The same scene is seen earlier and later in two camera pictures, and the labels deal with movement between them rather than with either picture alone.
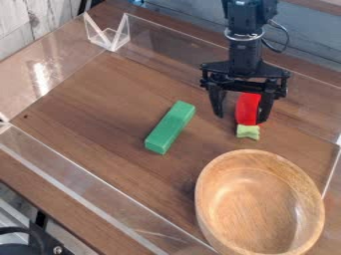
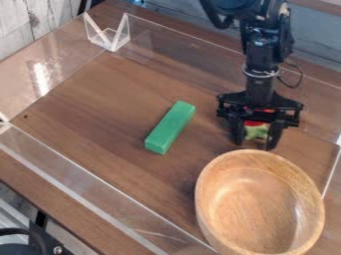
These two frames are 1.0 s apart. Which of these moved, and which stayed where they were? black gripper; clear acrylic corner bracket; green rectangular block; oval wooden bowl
Moved: black gripper
Stayed: oval wooden bowl; clear acrylic corner bracket; green rectangular block
